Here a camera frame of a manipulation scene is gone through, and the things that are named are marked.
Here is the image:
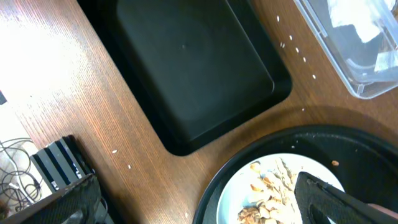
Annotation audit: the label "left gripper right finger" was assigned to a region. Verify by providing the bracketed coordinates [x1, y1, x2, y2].
[294, 172, 397, 224]

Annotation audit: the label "striped black metal base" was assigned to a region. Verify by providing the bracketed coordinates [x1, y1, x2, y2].
[29, 134, 116, 224]

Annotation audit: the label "clear plastic bin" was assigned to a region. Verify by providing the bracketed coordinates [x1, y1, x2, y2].
[295, 0, 397, 100]

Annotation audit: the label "pile of nuts and oats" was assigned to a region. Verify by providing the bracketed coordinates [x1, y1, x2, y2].
[237, 157, 303, 224]

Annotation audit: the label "tangled cables on floor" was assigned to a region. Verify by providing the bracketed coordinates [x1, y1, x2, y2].
[0, 136, 44, 215]

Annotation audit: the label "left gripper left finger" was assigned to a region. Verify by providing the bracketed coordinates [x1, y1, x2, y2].
[1, 174, 101, 224]

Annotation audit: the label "round black tray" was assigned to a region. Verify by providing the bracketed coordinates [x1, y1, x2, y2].
[193, 125, 397, 224]

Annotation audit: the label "white tissue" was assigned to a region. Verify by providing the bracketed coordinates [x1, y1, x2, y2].
[327, 0, 386, 43]

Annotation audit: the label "grey plate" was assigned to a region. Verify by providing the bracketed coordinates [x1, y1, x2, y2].
[216, 153, 344, 223]

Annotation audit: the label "black rectangular tray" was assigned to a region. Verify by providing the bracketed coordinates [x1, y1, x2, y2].
[78, 0, 292, 156]

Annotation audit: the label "gold coffee sachet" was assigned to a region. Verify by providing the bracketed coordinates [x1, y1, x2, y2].
[374, 23, 397, 73]

